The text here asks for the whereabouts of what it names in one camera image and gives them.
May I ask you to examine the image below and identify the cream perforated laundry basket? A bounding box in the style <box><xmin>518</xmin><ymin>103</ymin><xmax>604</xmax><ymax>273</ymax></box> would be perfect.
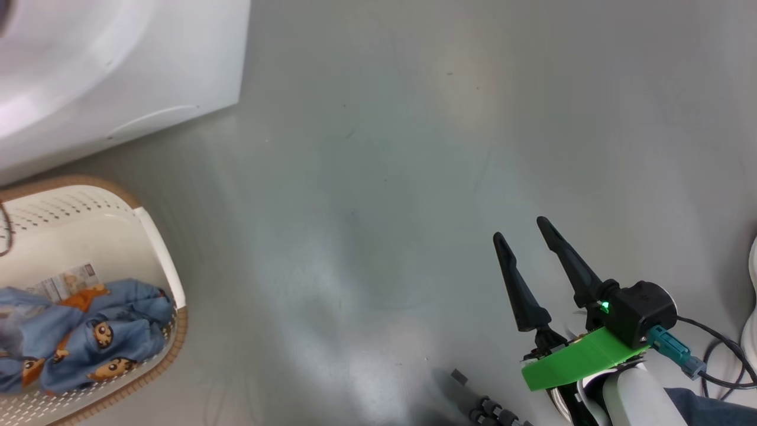
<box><xmin>0</xmin><ymin>175</ymin><xmax>189</xmax><ymax>426</ymax></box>

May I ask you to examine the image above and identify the blue cartoon print garment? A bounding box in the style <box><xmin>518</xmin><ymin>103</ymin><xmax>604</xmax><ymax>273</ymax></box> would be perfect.
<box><xmin>0</xmin><ymin>279</ymin><xmax>176</xmax><ymax>396</ymax></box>

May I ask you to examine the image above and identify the teal right cable connector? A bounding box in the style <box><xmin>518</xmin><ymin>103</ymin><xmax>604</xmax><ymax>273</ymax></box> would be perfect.
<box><xmin>648</xmin><ymin>325</ymin><xmax>707</xmax><ymax>379</ymax></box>

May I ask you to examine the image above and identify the white front-load washing machine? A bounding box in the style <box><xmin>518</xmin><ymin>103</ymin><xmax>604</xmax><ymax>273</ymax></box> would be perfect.
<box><xmin>0</xmin><ymin>0</ymin><xmax>251</xmax><ymax>181</ymax></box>

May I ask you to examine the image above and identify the blue denim fabric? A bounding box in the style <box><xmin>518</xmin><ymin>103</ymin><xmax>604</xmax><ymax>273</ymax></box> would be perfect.
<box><xmin>665</xmin><ymin>388</ymin><xmax>757</xmax><ymax>426</ymax></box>

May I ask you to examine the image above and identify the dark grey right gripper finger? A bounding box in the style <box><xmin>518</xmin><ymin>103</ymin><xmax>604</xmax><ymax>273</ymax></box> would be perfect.
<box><xmin>536</xmin><ymin>216</ymin><xmax>619</xmax><ymax>308</ymax></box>
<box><xmin>493</xmin><ymin>232</ymin><xmax>554</xmax><ymax>333</ymax></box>

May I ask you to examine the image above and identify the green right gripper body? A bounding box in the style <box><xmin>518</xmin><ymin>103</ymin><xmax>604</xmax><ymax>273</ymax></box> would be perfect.
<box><xmin>520</xmin><ymin>325</ymin><xmax>649</xmax><ymax>426</ymax></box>

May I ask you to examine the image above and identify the round white filter cover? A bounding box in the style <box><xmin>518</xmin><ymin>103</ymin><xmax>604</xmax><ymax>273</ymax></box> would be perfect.
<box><xmin>109</xmin><ymin>105</ymin><xmax>202</xmax><ymax>140</ymax></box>

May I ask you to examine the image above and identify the paper basket product sticker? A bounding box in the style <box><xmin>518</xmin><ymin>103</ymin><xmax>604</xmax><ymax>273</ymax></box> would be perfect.
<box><xmin>27</xmin><ymin>263</ymin><xmax>101</xmax><ymax>302</ymax></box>

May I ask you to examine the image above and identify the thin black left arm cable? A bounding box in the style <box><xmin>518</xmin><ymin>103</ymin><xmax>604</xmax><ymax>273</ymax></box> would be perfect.
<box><xmin>0</xmin><ymin>201</ymin><xmax>14</xmax><ymax>258</ymax></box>

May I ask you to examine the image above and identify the black right camera cable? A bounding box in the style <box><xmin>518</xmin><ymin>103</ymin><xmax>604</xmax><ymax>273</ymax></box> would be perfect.
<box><xmin>674</xmin><ymin>317</ymin><xmax>757</xmax><ymax>398</ymax></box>

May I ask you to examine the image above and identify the white rounded object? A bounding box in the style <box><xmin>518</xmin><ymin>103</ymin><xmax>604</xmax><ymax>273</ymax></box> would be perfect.
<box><xmin>741</xmin><ymin>235</ymin><xmax>757</xmax><ymax>356</ymax></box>

